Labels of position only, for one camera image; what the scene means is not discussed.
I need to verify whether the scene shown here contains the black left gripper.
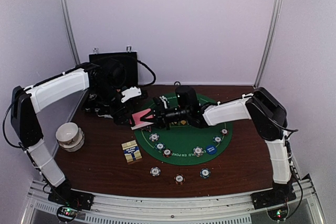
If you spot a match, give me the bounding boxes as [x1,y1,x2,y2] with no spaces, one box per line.
[92,81,135,127]

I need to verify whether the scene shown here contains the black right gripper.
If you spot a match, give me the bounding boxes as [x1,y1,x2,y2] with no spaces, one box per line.
[141,101,190,130]

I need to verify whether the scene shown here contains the pink playing card deck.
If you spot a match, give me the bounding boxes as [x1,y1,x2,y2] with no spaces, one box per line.
[132,111,144,125]

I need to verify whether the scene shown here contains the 10 chips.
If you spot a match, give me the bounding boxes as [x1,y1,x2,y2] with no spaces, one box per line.
[149,133,160,142]
[193,146,203,157]

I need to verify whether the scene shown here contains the blue white 10 chip stack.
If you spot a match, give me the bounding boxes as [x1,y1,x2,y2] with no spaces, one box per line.
[150,166,161,177]

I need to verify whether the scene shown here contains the red black 100 chip stack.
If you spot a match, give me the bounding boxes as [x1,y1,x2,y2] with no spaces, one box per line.
[174,174,185,185]

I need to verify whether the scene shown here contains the blue green 50 chip stack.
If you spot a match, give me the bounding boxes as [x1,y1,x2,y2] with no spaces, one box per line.
[200,168,211,179]

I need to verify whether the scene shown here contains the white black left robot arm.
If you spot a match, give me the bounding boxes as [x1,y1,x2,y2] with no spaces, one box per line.
[5,62,142,205]

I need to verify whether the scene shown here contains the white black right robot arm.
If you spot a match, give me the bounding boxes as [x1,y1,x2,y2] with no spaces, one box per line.
[130,86,295,204]

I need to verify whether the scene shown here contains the red black triangle marker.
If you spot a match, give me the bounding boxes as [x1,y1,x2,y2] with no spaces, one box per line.
[142,127,152,132]

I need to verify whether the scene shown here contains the white left wrist cover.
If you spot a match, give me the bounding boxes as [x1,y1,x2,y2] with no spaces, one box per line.
[121,87,142,103]

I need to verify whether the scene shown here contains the card deck holder box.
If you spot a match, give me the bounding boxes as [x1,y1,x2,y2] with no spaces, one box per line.
[121,140,142,163]

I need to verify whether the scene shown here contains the round green poker mat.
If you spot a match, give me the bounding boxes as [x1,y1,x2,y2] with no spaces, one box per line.
[133,92,233,166]

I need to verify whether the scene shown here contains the black poker chip case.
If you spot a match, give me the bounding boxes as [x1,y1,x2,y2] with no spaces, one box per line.
[81,46,139,119]

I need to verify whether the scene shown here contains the white ceramic bowl stack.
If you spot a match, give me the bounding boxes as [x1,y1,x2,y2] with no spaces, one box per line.
[56,122,85,152]

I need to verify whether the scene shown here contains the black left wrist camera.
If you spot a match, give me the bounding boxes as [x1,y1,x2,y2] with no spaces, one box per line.
[102,59,127,88]

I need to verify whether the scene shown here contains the aluminium front rail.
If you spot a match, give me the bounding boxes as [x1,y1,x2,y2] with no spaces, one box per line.
[19,178,327,223]

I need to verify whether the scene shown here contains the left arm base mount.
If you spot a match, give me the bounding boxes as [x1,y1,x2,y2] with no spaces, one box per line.
[48,187,94,210]

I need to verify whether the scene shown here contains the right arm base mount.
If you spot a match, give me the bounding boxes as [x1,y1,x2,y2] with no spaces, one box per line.
[251,182,296,210]

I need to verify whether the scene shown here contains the left aluminium frame post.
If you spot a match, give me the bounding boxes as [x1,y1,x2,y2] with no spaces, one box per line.
[60,0,80,65]

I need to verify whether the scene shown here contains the aluminium frame post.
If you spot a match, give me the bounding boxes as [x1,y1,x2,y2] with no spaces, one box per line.
[253,0,283,88]
[60,0,80,65]

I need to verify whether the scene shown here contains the right aluminium frame post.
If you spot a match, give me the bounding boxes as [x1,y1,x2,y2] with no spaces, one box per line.
[253,0,283,88]

